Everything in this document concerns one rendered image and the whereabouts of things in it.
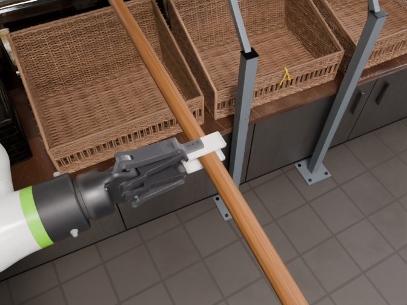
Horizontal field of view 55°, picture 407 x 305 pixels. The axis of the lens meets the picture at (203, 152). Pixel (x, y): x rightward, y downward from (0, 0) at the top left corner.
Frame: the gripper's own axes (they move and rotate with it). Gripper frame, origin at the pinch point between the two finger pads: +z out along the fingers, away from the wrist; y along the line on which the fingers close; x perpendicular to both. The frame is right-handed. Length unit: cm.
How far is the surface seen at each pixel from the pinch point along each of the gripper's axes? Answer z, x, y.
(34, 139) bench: -35, -72, 62
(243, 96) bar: 34, -40, 40
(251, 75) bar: 36, -40, 32
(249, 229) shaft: -0.3, 15.7, -1.4
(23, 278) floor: -64, -49, 120
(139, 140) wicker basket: 0, -51, 58
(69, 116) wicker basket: -20, -76, 61
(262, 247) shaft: 0.0, 18.8, -1.4
